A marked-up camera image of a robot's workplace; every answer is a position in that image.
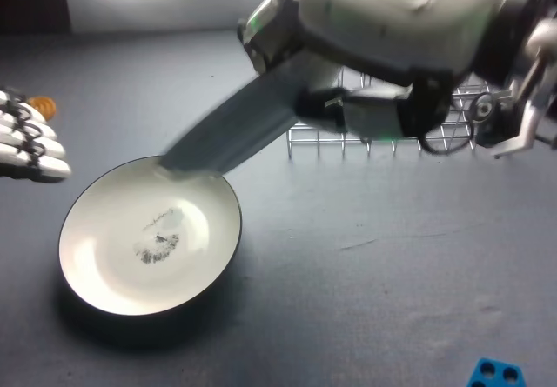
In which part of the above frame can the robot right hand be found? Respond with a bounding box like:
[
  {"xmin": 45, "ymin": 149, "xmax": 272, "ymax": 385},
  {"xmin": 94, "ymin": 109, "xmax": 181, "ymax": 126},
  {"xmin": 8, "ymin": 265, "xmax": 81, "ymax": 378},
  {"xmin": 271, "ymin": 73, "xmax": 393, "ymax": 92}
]
[{"xmin": 237, "ymin": 0, "xmax": 510, "ymax": 143}]

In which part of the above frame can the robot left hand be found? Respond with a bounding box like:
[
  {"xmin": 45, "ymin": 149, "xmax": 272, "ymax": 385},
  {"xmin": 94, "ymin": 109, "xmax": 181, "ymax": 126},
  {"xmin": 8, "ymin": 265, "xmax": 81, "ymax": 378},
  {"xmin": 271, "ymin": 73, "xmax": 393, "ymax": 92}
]
[{"xmin": 0, "ymin": 86, "xmax": 73, "ymax": 183}]

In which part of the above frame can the white backdrop sheet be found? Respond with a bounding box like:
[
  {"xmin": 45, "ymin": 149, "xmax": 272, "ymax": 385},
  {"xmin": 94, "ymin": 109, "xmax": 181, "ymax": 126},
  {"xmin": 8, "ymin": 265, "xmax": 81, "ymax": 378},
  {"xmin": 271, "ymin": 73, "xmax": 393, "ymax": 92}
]
[{"xmin": 63, "ymin": 0, "xmax": 279, "ymax": 36}]

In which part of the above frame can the blue pentagon block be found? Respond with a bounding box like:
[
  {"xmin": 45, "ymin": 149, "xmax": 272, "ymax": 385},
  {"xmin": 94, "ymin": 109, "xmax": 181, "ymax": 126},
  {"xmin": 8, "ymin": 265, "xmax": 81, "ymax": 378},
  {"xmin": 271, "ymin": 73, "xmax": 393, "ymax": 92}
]
[{"xmin": 466, "ymin": 356, "xmax": 528, "ymax": 387}]

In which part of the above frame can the wire dish rack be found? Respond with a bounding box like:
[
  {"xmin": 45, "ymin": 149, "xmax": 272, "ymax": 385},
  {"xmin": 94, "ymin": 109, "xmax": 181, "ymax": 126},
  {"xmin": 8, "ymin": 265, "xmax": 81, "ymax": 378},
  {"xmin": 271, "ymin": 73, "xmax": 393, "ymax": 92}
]
[{"xmin": 286, "ymin": 65, "xmax": 530, "ymax": 160}]

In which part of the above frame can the grey table cloth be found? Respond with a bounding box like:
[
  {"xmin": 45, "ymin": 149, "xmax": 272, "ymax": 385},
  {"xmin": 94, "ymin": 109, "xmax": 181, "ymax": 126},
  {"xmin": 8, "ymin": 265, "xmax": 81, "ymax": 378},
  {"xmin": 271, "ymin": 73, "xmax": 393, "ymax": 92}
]
[{"xmin": 0, "ymin": 28, "xmax": 557, "ymax": 387}]

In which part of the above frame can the orange spiral toy pastry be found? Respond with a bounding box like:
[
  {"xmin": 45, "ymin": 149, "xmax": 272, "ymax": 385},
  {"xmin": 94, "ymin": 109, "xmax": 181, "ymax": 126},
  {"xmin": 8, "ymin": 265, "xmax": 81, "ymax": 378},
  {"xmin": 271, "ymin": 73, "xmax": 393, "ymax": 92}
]
[{"xmin": 26, "ymin": 95, "xmax": 57, "ymax": 121}]

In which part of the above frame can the white plate with black underside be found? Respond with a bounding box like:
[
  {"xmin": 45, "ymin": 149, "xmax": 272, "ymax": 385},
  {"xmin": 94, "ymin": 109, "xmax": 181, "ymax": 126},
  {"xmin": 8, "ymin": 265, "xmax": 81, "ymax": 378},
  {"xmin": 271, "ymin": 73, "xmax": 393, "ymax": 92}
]
[{"xmin": 57, "ymin": 155, "xmax": 244, "ymax": 334}]

